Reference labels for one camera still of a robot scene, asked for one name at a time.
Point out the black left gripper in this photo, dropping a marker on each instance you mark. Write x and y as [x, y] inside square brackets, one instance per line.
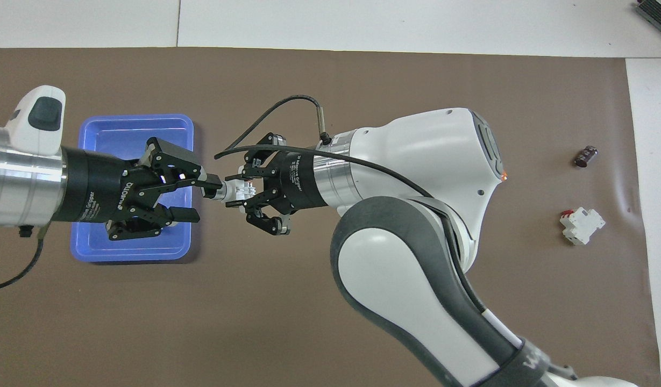
[93, 185]

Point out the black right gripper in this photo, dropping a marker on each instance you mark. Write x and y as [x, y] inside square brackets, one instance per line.
[298, 180]

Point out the white orange switch black knob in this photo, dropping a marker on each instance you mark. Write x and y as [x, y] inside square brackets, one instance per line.
[239, 190]

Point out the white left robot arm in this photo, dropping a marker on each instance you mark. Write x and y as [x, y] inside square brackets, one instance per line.
[18, 177]

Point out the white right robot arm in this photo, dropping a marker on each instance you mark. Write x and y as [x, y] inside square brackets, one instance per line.
[416, 279]

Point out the blue plastic tray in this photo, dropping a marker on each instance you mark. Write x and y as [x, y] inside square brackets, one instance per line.
[115, 137]

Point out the brown table mat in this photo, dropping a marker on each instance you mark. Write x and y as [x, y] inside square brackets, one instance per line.
[308, 301]

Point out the white circuit breaker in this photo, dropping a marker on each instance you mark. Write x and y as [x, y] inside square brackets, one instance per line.
[582, 224]

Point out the small black terminal block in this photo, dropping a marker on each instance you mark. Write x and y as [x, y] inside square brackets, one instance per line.
[585, 156]

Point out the gray ribbed device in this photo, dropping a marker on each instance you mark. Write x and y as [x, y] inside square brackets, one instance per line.
[658, 12]

